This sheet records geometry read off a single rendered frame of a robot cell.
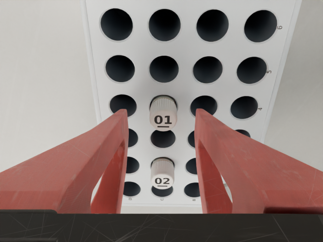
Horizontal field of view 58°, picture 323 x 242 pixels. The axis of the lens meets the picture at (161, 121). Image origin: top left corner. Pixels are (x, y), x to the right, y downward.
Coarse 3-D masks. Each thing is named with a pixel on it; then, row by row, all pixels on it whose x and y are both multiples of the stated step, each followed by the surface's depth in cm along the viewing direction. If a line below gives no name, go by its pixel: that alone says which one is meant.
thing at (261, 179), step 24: (216, 120) 10; (216, 144) 9; (240, 144) 8; (216, 168) 11; (240, 168) 6; (264, 168) 6; (288, 168) 6; (312, 168) 6; (216, 192) 11; (240, 192) 7; (264, 192) 5; (288, 192) 5; (312, 192) 5
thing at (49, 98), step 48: (0, 0) 15; (48, 0) 15; (0, 48) 16; (48, 48) 16; (0, 96) 18; (48, 96) 18; (288, 96) 18; (0, 144) 20; (48, 144) 20; (288, 144) 20
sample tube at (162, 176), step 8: (160, 160) 15; (168, 160) 16; (152, 168) 15; (160, 168) 15; (168, 168) 15; (152, 176) 15; (160, 176) 15; (168, 176) 15; (152, 184) 15; (160, 184) 15; (168, 184) 15
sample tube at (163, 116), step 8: (160, 96) 14; (168, 96) 14; (152, 104) 13; (160, 104) 13; (168, 104) 13; (152, 112) 13; (160, 112) 12; (168, 112) 12; (176, 112) 13; (152, 120) 13; (160, 120) 13; (168, 120) 13; (176, 120) 13; (160, 128) 13; (168, 128) 13
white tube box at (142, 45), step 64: (128, 0) 11; (192, 0) 11; (256, 0) 11; (128, 64) 15; (192, 64) 12; (256, 64) 14; (128, 128) 17; (192, 128) 14; (256, 128) 14; (128, 192) 18; (192, 192) 18
